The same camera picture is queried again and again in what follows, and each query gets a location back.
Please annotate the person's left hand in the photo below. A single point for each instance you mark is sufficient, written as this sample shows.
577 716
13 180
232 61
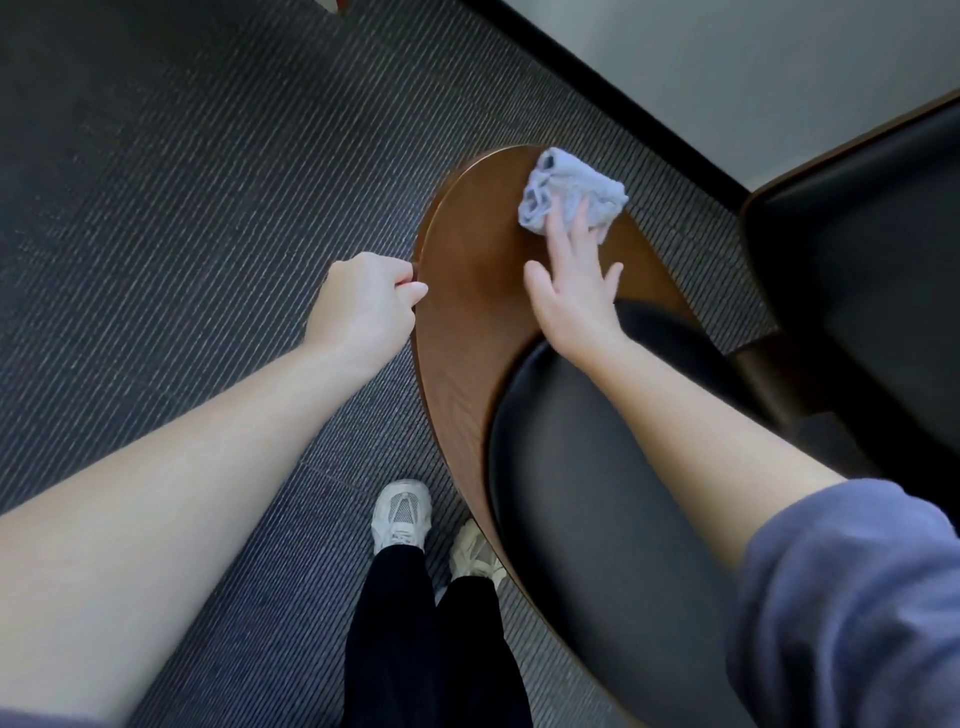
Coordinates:
364 307

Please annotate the person's right hand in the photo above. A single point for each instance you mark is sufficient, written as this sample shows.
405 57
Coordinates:
577 300

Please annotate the light blue cleaning cloth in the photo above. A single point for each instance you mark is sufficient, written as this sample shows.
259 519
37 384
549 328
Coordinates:
562 184

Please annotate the wooden chair with black cushion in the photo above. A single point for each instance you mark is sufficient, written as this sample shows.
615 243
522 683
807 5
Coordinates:
600 487

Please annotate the person's left forearm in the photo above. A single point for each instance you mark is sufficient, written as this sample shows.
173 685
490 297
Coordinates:
150 562

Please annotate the person's right forearm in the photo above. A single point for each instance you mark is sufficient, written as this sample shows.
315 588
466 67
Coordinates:
705 442

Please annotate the white left sneaker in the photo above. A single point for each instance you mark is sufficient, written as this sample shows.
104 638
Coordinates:
401 517

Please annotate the white sneaker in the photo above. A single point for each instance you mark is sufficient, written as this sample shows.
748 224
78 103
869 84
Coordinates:
472 551
401 517

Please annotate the white right sneaker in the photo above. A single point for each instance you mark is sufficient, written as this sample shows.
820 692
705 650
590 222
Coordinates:
472 551

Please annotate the white panel with red stripe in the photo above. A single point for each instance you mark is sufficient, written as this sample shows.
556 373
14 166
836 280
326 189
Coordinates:
336 6

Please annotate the black trousers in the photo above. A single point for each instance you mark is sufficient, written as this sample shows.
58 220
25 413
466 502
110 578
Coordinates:
420 652

